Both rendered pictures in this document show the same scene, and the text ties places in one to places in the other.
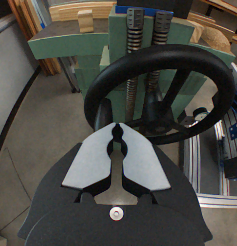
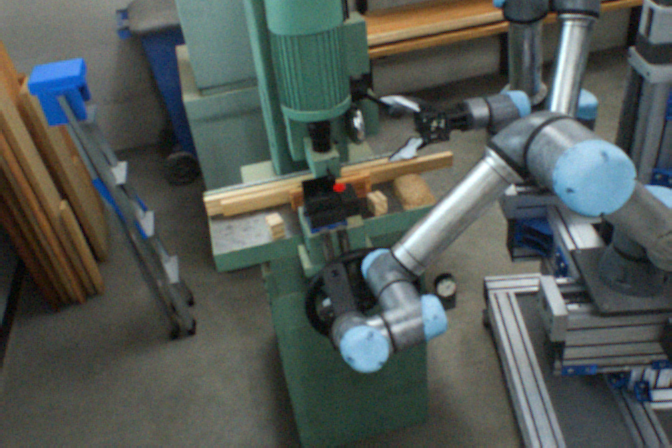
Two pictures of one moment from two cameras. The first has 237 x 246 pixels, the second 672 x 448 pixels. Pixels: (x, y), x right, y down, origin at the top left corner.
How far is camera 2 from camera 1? 1.29 m
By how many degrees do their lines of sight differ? 26
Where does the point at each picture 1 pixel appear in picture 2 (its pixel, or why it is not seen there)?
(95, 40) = (288, 243)
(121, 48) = (320, 253)
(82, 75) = (274, 280)
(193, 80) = not seen: hidden behind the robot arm
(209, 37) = (402, 196)
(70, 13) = (238, 206)
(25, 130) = not seen: outside the picture
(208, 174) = (585, 415)
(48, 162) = not seen: outside the picture
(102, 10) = (277, 197)
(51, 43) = (242, 253)
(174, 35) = (353, 234)
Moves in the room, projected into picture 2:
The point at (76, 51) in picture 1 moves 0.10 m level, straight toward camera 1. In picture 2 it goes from (270, 256) to (290, 276)
